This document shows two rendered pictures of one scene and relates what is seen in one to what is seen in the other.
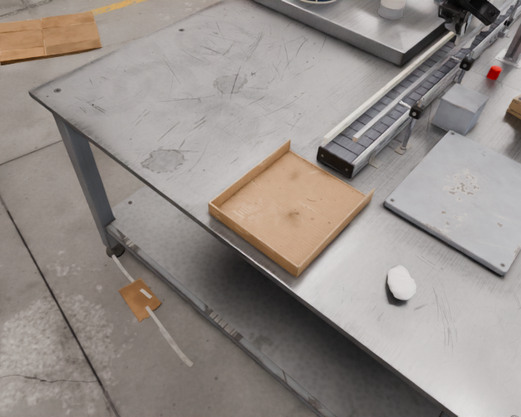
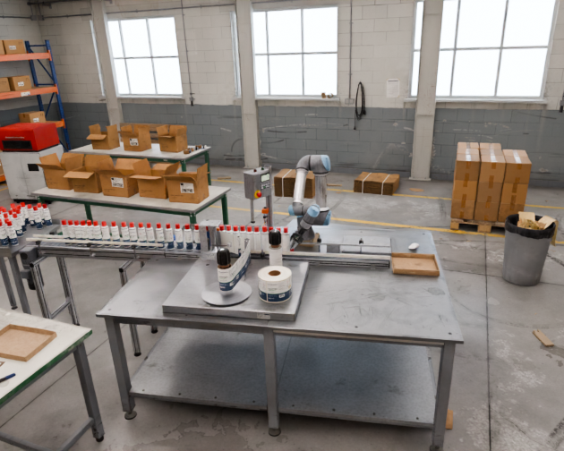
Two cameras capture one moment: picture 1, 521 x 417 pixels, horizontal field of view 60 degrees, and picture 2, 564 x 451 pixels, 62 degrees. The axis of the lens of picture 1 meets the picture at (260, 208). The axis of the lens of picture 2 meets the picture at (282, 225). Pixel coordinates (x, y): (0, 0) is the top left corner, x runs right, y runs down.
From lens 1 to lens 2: 3.57 m
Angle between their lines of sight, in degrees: 89
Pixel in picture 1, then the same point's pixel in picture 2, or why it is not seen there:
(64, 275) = not seen: outside the picture
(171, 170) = (437, 288)
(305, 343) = not seen: hidden behind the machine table
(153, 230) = (420, 397)
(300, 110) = (369, 277)
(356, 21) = (295, 276)
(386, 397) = not seen: hidden behind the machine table
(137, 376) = (470, 395)
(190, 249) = (411, 378)
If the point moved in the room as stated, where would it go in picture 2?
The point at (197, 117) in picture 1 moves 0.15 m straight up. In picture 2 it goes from (406, 294) to (408, 273)
